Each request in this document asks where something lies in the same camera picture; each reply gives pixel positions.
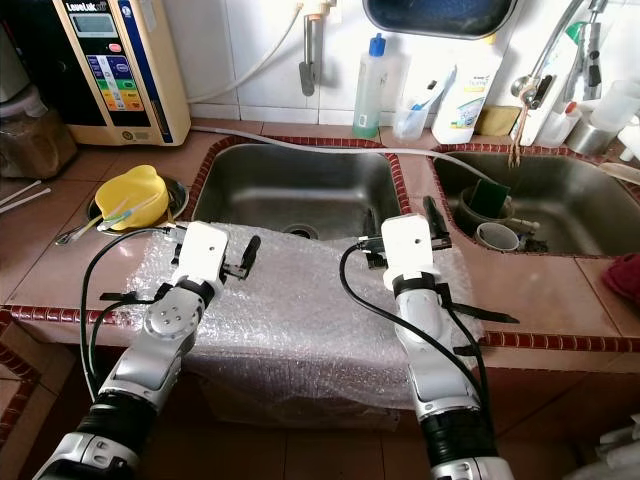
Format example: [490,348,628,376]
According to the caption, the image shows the steel cup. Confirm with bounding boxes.
[565,115,623,156]

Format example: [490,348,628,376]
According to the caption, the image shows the pink cloth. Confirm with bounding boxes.
[600,255,640,311]

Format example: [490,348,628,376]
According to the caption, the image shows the yellow plastic bowl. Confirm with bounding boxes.
[95,165,171,231]

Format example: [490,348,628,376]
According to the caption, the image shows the white plastic cup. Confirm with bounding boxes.
[532,100,586,148]

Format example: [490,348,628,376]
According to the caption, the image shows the yellow sponge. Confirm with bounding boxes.
[472,103,521,138]

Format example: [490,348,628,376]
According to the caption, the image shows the clear cup with toothbrushes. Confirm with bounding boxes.
[392,68,456,141]

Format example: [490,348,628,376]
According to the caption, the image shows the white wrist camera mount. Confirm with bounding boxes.
[380,215,436,291]
[175,221,233,291]

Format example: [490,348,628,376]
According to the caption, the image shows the steel sink basin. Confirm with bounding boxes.
[430,150,640,259]
[192,143,406,241]

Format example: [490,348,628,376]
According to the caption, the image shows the white hose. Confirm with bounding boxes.
[190,125,506,186]

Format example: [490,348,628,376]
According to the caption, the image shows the beige water ionizer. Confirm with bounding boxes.
[15,0,193,149]

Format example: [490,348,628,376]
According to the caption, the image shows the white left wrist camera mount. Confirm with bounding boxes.
[175,221,233,291]

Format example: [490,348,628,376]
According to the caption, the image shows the clear bottle with blue cap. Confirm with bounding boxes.
[352,32,406,141]

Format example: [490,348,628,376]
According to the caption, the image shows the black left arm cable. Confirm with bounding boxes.
[78,228,191,406]

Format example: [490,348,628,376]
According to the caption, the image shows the cup with green sponge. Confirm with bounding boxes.
[457,175,516,236]

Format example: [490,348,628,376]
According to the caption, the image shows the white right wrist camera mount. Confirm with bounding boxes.
[380,215,436,291]

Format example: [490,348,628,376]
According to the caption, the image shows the thin white tube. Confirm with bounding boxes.
[190,10,311,106]

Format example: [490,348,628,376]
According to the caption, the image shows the chrome faucet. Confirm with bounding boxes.
[510,0,611,166]

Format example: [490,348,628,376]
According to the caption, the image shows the clear bubble wrap sheet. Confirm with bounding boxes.
[130,222,491,406]

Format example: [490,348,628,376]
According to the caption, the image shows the white dish soap bottle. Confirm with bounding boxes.
[430,40,506,146]

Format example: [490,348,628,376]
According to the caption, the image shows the dark blue basin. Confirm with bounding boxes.
[363,0,526,39]

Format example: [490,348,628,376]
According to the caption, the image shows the white mug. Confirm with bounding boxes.
[475,222,523,253]

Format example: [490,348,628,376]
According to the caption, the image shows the beige wall tap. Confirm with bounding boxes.
[297,0,356,98]

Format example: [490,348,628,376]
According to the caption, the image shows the jar with brown powder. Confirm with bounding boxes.
[0,95,79,181]

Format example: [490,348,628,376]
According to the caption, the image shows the white straw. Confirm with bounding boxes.
[0,188,53,213]
[0,180,41,206]

